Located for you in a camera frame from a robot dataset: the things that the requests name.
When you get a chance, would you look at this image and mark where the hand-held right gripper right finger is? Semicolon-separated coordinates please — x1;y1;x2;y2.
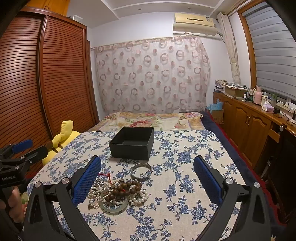
193;155;272;241

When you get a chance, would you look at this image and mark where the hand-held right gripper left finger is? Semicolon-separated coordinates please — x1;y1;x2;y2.
23;155;102;241

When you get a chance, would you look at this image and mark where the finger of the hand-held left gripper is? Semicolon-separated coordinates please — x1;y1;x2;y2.
13;145;56;165
0;139;33;159

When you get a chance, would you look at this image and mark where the black square box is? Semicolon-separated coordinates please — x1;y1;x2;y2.
109;127;154;162

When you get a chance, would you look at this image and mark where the person's left hand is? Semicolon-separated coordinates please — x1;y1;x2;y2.
0;185;26;223

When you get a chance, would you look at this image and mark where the blue floral tablecloth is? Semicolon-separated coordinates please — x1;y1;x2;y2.
26;130;278;241

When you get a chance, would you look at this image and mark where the yellow plush toy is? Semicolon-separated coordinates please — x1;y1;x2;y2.
42;120;81;166

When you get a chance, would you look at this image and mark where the grey jade bangle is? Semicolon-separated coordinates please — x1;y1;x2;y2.
100;188;128;213

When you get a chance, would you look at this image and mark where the dark blue bed sheet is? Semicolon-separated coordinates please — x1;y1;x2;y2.
200;111;287;232

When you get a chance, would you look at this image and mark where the silver bangle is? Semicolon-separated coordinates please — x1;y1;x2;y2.
130;163;152;181

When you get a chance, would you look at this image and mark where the small brown cardboard box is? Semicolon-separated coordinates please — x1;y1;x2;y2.
211;109;225;126

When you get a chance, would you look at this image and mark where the brown slatted wooden wardrobe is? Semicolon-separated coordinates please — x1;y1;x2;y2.
0;7;100;182

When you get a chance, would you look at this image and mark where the long wooden cabinet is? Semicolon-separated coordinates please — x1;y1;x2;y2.
213;90;296;223

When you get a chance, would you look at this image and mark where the blue plastic bag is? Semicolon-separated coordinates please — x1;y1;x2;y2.
206;101;224;112

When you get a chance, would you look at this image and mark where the floral bed blanket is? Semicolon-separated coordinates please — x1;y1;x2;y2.
89;111;205;133

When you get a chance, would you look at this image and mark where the open cardboard box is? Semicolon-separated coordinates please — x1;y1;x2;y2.
224;84;247;98

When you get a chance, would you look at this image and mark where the pink tissue box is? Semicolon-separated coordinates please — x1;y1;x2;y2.
261;102;275;113

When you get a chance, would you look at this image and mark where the stack of patterned cloths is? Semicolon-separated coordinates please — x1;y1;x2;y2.
214;79;229;93

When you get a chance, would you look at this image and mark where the pink thermos jug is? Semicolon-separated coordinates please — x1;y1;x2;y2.
253;86;266;105

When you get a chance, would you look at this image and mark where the sheer circle-patterned curtain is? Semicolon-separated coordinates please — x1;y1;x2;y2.
94;37;211;114

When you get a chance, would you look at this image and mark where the beige window curtain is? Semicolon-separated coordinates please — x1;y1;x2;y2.
217;13;241;85

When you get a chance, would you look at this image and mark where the grey window blind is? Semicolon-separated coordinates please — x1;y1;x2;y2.
243;4;296;102

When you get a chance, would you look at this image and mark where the small white pearl necklace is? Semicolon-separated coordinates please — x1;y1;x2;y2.
88;181;112;208

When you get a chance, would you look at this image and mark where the red knotted cord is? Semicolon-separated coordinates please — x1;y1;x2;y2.
98;172;112;186

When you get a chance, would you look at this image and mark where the brown wooden bead bracelet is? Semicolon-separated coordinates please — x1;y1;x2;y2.
105;180;142;202

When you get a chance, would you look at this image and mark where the beige wall air conditioner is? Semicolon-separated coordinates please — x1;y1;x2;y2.
172;13;219;38

